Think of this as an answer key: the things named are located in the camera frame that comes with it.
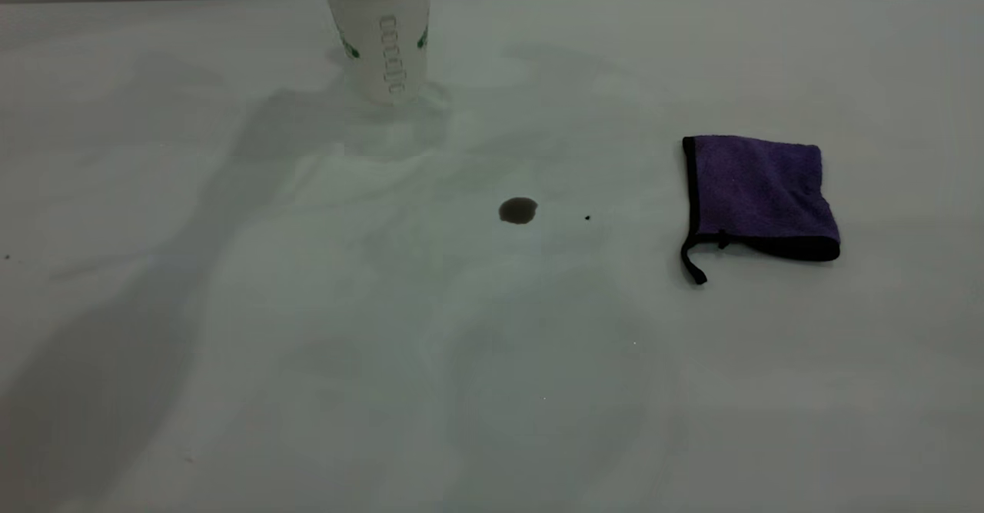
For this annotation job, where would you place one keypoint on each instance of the white paper cup green print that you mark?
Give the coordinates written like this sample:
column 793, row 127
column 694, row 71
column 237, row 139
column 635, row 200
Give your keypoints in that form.
column 384, row 36

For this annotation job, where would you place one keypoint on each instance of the purple cloth with black trim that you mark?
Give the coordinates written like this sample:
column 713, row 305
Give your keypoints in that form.
column 757, row 190

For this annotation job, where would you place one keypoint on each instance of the brown coffee stain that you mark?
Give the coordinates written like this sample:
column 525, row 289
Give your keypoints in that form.
column 517, row 210

